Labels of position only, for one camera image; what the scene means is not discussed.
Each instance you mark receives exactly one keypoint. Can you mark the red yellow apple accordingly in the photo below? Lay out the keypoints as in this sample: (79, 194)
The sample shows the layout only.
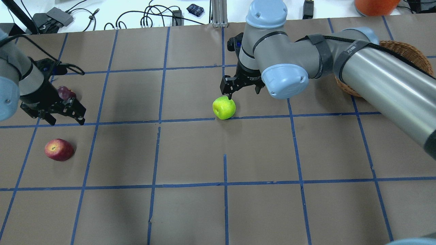
(59, 150)

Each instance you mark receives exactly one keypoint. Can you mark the green apple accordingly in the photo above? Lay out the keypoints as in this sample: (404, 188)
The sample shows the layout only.
(224, 108)

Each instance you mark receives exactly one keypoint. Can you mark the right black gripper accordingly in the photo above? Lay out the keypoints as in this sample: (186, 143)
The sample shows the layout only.
(248, 73)

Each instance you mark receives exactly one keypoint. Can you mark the aluminium frame post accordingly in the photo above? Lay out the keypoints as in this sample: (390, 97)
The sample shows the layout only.
(219, 13)

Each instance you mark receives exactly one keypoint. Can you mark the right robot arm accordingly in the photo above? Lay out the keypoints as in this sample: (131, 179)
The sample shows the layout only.
(286, 67)

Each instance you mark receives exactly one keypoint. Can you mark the black power adapter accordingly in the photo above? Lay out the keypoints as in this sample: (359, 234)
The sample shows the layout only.
(308, 9)

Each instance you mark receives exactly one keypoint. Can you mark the dark red apple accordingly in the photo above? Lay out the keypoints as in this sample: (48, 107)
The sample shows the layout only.
(66, 93)

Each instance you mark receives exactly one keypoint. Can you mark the wicker basket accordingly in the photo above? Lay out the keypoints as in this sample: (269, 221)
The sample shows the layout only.
(390, 72)

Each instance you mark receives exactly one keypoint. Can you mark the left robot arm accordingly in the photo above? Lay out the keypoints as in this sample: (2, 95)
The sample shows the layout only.
(25, 84)

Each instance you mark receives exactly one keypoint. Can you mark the orange bucket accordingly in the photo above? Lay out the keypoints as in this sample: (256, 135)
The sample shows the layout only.
(375, 7)

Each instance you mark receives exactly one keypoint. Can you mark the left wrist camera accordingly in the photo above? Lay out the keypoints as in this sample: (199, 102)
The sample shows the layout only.
(49, 67)

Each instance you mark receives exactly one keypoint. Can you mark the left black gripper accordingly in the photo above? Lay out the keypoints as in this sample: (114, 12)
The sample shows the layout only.
(43, 94)

